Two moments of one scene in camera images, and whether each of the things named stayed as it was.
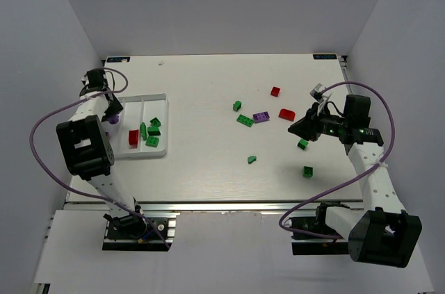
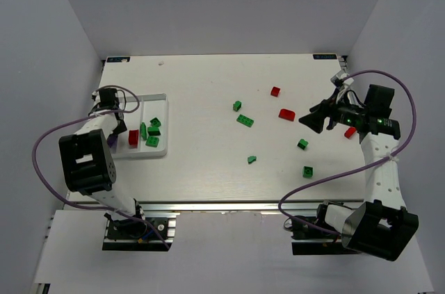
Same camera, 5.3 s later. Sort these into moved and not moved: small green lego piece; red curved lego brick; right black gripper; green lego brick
Moved: right black gripper
Not moved: green lego brick; small green lego piece; red curved lego brick
